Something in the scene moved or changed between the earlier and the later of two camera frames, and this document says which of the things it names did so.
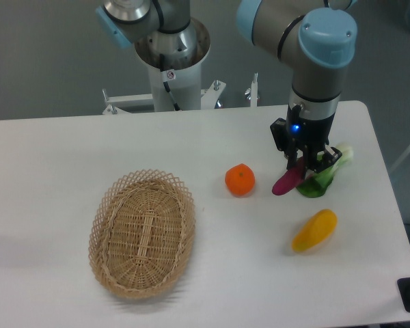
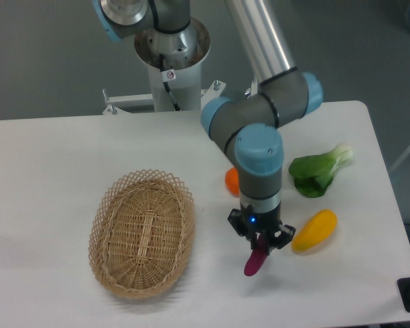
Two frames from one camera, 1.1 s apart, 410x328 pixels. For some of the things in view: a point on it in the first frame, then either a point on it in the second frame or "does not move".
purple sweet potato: x=290 y=179 -> x=256 y=257
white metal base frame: x=118 y=104 does not move
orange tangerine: x=240 y=180 does not move
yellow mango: x=315 y=231 does not move
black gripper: x=296 y=136 -> x=250 y=225
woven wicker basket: x=142 y=228 does not move
